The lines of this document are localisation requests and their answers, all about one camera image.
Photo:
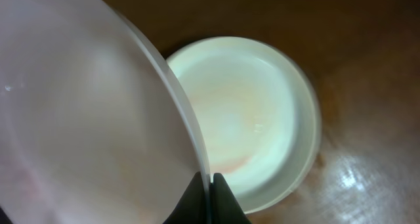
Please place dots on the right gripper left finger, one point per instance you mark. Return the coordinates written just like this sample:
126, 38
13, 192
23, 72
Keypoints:
192, 206

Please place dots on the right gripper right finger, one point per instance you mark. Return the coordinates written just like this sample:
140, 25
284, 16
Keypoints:
224, 206

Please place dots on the cream plate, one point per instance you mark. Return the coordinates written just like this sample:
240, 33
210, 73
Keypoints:
257, 112

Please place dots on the pink plate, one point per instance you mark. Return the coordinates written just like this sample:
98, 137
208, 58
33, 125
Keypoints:
95, 127

